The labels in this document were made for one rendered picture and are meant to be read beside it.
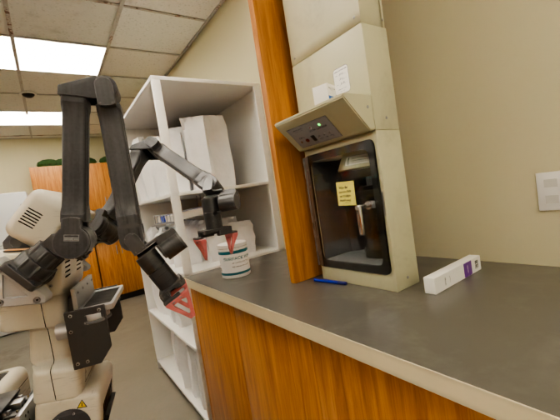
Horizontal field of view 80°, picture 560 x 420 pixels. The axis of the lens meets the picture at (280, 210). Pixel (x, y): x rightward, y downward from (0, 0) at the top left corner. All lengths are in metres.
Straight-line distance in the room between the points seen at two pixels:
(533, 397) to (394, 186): 0.61
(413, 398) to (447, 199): 0.81
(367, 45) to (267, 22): 0.44
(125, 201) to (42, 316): 0.42
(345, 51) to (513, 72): 0.52
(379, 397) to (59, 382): 0.84
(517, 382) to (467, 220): 0.79
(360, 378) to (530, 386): 0.34
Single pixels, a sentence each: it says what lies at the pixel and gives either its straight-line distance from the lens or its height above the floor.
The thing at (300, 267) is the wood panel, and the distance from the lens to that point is 1.25.
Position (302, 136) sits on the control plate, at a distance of 1.12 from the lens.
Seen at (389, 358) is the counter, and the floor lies 0.93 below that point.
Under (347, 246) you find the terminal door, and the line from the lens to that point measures 1.11.
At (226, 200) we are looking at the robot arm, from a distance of 1.10.
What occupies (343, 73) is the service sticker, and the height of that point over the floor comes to 1.60.
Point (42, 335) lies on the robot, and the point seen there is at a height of 0.98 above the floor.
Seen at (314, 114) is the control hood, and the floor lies 1.49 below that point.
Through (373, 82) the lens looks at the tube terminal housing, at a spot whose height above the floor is 1.55.
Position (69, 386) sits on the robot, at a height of 0.84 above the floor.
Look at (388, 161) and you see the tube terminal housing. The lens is 1.02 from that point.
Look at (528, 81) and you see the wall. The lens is 1.29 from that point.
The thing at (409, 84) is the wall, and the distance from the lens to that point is 1.47.
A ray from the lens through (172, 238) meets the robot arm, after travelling 0.92.
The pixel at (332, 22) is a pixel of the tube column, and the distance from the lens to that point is 1.16.
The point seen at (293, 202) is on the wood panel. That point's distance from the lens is 1.22.
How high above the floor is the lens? 1.28
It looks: 3 degrees down
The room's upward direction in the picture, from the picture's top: 9 degrees counter-clockwise
